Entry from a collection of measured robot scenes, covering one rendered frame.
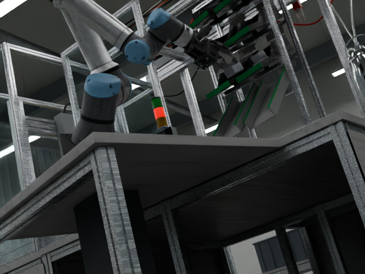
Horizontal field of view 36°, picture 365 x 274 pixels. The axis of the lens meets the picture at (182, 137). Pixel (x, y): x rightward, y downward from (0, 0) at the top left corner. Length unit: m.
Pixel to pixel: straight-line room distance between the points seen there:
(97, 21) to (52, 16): 7.68
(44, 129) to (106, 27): 1.60
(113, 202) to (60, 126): 2.04
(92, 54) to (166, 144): 0.61
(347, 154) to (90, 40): 0.93
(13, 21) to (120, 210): 8.27
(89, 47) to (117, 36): 0.20
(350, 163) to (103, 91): 0.80
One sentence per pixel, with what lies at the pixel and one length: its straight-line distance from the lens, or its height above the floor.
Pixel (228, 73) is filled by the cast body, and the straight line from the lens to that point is 2.04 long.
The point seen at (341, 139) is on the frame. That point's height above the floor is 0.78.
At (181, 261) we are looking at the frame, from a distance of 2.04.
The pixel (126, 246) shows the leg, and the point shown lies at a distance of 1.32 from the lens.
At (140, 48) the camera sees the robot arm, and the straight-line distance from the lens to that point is 1.77.
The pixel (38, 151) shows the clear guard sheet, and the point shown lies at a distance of 3.60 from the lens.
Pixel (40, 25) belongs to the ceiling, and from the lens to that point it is 9.69.
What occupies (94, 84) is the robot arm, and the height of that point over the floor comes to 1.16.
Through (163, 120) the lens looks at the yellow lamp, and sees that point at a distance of 2.59.
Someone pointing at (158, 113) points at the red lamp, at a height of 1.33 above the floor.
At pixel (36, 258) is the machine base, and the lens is 2.66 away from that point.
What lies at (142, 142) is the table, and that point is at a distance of 1.43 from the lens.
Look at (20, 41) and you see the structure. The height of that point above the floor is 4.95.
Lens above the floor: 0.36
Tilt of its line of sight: 19 degrees up
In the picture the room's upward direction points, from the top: 15 degrees counter-clockwise
